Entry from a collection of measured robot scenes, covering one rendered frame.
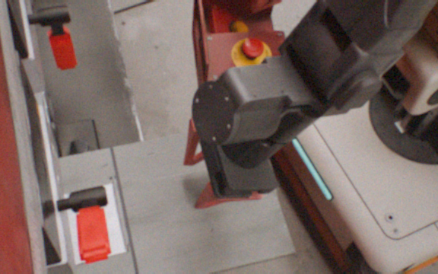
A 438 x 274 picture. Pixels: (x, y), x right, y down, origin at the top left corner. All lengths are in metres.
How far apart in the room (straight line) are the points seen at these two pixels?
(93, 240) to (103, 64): 0.56
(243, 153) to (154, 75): 1.41
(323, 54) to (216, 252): 0.29
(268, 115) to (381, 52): 0.11
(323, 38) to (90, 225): 0.24
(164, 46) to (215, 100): 1.55
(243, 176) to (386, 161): 1.04
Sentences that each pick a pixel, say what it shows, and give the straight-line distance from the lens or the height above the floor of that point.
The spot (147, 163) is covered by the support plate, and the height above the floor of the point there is 1.00.
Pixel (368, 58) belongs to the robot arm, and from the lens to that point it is 0.52.
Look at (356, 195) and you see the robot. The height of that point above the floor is 0.28.
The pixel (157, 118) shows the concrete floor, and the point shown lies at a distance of 1.93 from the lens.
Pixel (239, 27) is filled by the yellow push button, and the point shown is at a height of 0.73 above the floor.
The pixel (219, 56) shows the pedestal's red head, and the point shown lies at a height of 0.78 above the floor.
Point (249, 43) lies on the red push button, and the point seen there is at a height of 0.81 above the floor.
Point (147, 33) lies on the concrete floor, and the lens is 2.11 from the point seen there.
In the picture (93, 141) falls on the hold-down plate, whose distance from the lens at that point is 0.89.
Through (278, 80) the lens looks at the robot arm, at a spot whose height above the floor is 1.24.
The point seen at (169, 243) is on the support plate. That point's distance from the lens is 0.73.
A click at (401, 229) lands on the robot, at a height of 0.28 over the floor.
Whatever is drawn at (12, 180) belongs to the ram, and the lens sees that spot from 0.36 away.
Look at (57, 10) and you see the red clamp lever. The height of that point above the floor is 1.19.
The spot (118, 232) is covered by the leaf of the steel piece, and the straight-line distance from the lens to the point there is 0.73.
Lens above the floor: 1.69
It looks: 62 degrees down
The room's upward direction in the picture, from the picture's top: 8 degrees clockwise
